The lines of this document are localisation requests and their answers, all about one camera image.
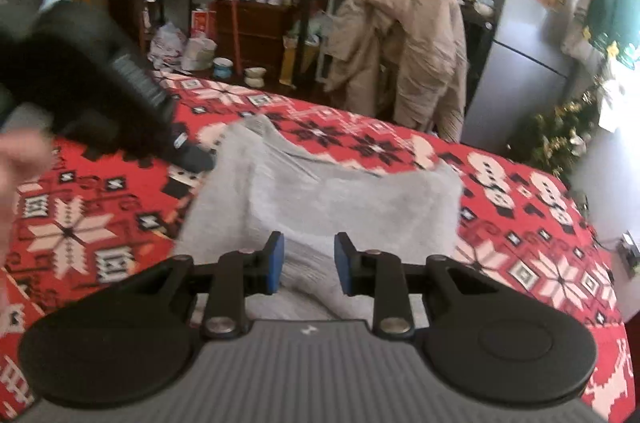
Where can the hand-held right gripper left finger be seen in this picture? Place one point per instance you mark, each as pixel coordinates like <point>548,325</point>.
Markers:
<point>275,263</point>

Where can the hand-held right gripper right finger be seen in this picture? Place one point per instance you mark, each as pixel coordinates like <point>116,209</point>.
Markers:
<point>344,263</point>

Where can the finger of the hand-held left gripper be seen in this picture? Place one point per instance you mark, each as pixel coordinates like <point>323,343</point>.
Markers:
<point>195,160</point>

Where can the grey sweater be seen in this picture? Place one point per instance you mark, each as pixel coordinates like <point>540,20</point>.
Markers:
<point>325,203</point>

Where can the person's left hand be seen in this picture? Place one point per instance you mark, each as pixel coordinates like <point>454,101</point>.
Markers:
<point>25,155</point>

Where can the printed plastic bag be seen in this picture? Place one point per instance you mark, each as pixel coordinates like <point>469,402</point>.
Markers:
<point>167,45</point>

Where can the blue pet bowl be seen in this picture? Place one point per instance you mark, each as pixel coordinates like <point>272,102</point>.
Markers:
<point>223,68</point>

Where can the white plastic bag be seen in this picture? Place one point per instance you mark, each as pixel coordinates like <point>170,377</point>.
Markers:
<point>200,53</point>

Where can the red white carton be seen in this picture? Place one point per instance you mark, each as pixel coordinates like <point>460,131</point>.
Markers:
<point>202,25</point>

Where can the yellow cardboard box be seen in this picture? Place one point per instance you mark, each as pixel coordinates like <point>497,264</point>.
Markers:
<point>291,63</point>

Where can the wooden drawer cabinet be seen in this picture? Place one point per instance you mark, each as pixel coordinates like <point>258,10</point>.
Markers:
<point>265,28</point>

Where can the red patterned blanket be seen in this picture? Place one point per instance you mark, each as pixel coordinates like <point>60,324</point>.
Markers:
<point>500,213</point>

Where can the white plastic drawer unit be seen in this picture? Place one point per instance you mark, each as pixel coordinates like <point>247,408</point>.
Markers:
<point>335,3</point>

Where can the beige jacket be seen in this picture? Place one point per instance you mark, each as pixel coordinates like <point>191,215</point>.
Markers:
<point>400,43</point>

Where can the decorated Christmas tree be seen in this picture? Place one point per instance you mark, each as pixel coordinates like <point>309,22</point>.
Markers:
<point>555,143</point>

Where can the silver refrigerator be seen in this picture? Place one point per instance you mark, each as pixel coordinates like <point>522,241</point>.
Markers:
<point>515,68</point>

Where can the white blue snowman mug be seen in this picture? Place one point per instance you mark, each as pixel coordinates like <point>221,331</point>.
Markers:
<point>483,5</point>

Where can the white paper sheet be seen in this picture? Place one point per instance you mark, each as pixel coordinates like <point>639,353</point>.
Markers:
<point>617,108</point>

